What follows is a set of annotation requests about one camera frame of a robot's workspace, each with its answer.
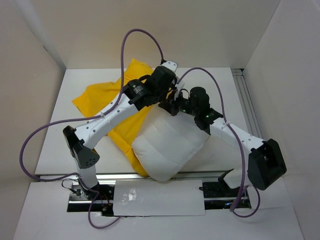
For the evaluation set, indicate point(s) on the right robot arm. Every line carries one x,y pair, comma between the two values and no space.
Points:
262,160

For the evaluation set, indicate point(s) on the white pillow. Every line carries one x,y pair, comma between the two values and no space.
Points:
165,143

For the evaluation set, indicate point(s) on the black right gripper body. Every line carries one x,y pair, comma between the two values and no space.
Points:
185,106

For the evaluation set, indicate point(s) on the aluminium rail frame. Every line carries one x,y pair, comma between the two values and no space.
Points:
227,92

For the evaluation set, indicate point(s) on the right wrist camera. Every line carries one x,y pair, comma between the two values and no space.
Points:
178,87

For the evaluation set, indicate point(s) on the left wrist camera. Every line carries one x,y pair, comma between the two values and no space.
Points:
163,77

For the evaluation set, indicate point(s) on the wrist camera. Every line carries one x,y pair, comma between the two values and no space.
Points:
178,87
163,77

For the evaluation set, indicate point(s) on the white cover plate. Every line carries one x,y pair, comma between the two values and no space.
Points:
149,198

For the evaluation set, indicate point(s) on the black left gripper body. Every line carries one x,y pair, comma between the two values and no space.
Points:
161,98

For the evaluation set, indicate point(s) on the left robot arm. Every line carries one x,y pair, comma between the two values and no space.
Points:
81,140

